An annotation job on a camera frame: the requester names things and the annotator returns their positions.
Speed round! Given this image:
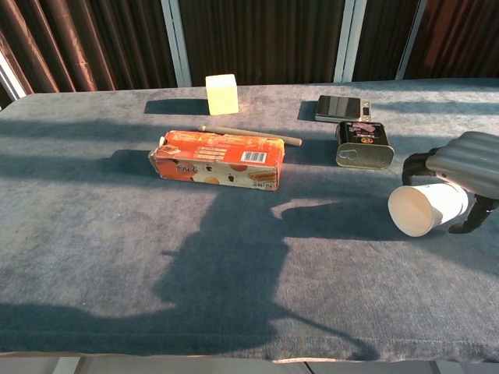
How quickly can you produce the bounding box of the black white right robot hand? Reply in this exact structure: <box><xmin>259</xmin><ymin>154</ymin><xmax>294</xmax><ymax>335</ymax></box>
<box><xmin>401</xmin><ymin>131</ymin><xmax>499</xmax><ymax>235</ymax></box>

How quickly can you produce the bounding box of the white round container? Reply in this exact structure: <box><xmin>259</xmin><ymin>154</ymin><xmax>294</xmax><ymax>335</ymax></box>
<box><xmin>387</xmin><ymin>182</ymin><xmax>471</xmax><ymax>238</ymax></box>

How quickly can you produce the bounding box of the black tin can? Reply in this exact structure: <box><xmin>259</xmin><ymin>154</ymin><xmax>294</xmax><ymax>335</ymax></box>
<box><xmin>334</xmin><ymin>120</ymin><xmax>395</xmax><ymax>171</ymax></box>

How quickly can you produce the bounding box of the dark red curtain panel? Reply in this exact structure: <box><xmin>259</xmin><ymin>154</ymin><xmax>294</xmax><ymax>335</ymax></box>
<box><xmin>178</xmin><ymin>0</ymin><xmax>346</xmax><ymax>86</ymax></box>
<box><xmin>0</xmin><ymin>0</ymin><xmax>179</xmax><ymax>111</ymax></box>
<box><xmin>403</xmin><ymin>0</ymin><xmax>499</xmax><ymax>81</ymax></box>
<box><xmin>352</xmin><ymin>0</ymin><xmax>417</xmax><ymax>82</ymax></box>

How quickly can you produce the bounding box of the silver pocket scale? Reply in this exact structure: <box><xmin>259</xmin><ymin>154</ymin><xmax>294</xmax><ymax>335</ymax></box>
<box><xmin>314</xmin><ymin>94</ymin><xmax>373</xmax><ymax>124</ymax></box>

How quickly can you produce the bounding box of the wooden drumstick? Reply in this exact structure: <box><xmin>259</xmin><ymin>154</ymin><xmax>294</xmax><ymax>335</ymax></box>
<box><xmin>196</xmin><ymin>124</ymin><xmax>303</xmax><ymax>147</ymax></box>

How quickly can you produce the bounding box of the orange biscuit box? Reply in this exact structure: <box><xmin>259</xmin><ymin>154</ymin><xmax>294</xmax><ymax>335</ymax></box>
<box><xmin>147</xmin><ymin>129</ymin><xmax>287</xmax><ymax>192</ymax></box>

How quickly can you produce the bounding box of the white foam cube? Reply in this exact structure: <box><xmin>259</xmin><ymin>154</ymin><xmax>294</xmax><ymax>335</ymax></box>
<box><xmin>205</xmin><ymin>73</ymin><xmax>239</xmax><ymax>116</ymax></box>

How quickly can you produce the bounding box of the blue-grey table cloth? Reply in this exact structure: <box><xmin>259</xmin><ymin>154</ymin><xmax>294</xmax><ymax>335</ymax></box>
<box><xmin>0</xmin><ymin>77</ymin><xmax>499</xmax><ymax>363</ymax></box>

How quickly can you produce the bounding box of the white window post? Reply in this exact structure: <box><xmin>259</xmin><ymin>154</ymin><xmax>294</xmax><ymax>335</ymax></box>
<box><xmin>334</xmin><ymin>0</ymin><xmax>370</xmax><ymax>83</ymax></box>
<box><xmin>395</xmin><ymin>0</ymin><xmax>428</xmax><ymax>81</ymax></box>
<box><xmin>160</xmin><ymin>0</ymin><xmax>193</xmax><ymax>87</ymax></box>

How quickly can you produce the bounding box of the white window frame bar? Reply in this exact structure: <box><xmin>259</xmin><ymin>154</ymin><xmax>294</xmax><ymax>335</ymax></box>
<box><xmin>0</xmin><ymin>50</ymin><xmax>27</xmax><ymax>103</ymax></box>

